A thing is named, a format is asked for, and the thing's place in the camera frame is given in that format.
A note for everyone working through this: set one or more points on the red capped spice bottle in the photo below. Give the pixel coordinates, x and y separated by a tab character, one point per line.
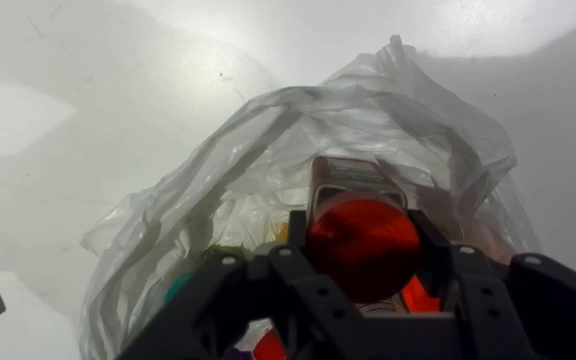
365	246

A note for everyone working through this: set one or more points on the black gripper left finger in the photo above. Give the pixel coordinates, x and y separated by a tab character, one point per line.
235	313

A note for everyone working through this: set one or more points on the teal lid dough tub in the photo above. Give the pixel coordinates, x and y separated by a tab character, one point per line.
179	285

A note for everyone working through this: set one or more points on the orange lid dough tub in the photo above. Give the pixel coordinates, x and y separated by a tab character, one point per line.
419	297

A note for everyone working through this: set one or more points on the clear white plastic bag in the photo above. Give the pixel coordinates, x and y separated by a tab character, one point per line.
249	166

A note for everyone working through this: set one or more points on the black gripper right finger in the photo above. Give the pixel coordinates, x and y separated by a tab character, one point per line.
534	313

